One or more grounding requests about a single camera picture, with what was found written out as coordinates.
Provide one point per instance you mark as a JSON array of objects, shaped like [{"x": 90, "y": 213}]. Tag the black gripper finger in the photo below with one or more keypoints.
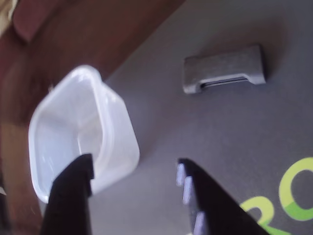
[
  {"x": 71, "y": 195},
  {"x": 215, "y": 210}
]

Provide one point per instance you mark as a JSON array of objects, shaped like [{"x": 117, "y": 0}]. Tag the clear plastic square container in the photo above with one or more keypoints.
[{"x": 73, "y": 122}]

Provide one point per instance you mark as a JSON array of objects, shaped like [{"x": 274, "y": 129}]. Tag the dark gray plastic clip block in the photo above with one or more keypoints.
[{"x": 220, "y": 66}]

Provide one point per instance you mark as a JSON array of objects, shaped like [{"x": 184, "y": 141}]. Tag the gray mat with lettering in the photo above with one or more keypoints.
[{"x": 220, "y": 134}]

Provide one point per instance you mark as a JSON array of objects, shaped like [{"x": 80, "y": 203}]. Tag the maroon ribbed fabric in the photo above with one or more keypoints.
[{"x": 31, "y": 22}]

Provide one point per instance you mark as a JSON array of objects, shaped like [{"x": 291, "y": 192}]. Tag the beige cloth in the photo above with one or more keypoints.
[{"x": 6, "y": 12}]

